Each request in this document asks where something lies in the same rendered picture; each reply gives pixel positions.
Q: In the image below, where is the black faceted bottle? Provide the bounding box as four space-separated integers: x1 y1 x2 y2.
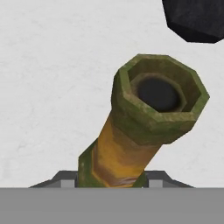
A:
161 0 224 44

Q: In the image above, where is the green and yellow glass bottle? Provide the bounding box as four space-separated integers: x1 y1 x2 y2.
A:
77 53 211 189

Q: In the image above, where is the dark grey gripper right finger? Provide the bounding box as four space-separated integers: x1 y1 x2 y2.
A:
143 170 196 189

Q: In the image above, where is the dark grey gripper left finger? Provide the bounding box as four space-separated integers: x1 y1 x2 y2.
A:
29 170 80 189

